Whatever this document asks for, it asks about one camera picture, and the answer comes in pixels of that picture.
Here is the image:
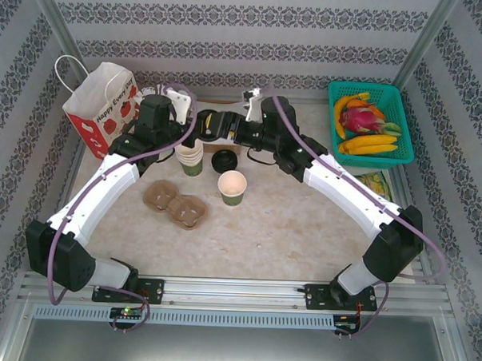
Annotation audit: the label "black plastic cup lid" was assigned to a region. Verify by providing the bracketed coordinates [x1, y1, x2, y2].
[210, 149, 239, 177]

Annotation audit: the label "green paper cup with text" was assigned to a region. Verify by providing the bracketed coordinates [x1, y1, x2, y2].
[179, 157, 205, 178]

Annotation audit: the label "white paper bag red prints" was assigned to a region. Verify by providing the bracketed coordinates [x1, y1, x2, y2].
[51, 54, 145, 161]

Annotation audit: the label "brown pulp cup carrier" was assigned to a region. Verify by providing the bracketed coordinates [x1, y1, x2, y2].
[141, 179, 209, 231]

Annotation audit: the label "curved yellow banana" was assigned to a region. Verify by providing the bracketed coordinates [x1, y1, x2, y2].
[332, 90, 372, 142]

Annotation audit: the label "pink dragon fruit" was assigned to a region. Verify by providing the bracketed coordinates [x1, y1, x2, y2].
[337, 104, 388, 136]

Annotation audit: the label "orange fruit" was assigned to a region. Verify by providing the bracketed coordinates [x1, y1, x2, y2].
[345, 97, 388, 120]

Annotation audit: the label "yellow green snack packet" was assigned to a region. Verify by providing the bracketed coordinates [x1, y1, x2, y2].
[353, 169, 396, 204]

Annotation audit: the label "green fruit piece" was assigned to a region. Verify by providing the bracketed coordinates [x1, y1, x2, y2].
[382, 121, 404, 137]

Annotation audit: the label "teal plastic basket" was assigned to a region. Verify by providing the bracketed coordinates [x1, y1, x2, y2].
[324, 81, 419, 170]

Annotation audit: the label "small controller circuit board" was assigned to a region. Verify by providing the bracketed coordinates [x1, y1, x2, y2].
[110, 306, 144, 320]
[333, 314, 362, 335]

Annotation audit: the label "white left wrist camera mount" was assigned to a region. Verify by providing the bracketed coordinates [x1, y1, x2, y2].
[163, 88, 194, 126]

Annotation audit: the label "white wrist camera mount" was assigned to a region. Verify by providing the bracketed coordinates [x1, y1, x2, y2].
[241, 86, 266, 123]
[163, 88, 194, 126]

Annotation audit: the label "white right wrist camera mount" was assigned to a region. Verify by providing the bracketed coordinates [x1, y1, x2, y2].
[241, 86, 266, 123]

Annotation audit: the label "aluminium frame post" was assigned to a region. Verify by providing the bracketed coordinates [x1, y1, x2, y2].
[392, 0, 461, 91]
[19, 0, 108, 103]

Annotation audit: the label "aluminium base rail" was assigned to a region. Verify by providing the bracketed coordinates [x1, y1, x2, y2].
[18, 268, 452, 319]

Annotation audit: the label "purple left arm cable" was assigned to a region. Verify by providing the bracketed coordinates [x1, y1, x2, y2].
[47, 76, 201, 311]

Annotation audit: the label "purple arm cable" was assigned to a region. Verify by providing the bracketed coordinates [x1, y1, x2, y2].
[47, 76, 201, 311]
[256, 83, 456, 286]

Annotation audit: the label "slotted grey cable duct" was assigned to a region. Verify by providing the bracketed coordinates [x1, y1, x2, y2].
[33, 302, 336, 332]

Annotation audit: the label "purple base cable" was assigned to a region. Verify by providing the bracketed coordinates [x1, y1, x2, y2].
[92, 285, 153, 334]
[349, 280, 390, 340]

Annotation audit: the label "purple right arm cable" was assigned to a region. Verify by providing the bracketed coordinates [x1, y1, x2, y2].
[256, 83, 456, 286]

